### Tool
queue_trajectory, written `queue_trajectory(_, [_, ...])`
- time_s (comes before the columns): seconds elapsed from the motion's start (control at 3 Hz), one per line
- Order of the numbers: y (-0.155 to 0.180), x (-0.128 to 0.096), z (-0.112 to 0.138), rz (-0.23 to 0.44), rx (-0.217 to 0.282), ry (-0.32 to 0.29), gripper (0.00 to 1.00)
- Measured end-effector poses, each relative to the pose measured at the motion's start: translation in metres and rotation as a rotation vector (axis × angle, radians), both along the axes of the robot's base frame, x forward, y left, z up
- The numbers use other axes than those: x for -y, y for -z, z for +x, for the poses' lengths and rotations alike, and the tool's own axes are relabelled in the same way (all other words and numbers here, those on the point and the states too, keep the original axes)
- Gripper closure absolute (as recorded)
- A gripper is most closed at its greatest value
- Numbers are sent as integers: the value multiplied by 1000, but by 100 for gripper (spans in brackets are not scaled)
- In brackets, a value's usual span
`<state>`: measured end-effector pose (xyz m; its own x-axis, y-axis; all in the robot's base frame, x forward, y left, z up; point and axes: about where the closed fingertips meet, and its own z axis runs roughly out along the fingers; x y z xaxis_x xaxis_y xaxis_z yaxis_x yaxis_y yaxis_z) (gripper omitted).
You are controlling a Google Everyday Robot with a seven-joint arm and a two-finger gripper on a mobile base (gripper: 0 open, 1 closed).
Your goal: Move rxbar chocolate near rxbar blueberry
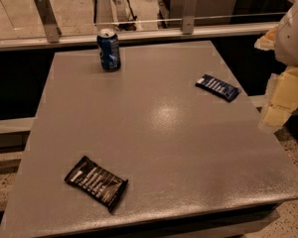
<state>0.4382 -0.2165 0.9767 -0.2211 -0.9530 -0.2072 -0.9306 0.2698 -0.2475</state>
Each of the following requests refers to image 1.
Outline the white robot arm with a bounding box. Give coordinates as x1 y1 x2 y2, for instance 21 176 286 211
254 0 298 133

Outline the right metal rail bracket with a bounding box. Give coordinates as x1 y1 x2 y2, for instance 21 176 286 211
182 0 198 35

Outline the metal rail bracket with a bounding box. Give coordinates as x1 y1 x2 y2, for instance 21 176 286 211
182 0 198 35
34 0 62 43

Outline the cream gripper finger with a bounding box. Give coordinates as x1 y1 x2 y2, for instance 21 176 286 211
254 26 278 51
259 66 298 130

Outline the blue soda can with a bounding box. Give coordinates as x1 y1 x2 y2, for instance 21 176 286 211
96 29 121 71

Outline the black chocolate rxbar wrapper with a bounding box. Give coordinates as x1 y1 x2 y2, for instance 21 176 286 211
65 156 128 212

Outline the horizontal metal railing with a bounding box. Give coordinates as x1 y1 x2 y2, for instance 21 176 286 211
0 22 277 52

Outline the blue blueberry rxbar wrapper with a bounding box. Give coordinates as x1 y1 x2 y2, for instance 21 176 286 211
196 74 239 102

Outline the left metal rail bracket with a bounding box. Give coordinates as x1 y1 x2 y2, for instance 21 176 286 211
34 0 62 43

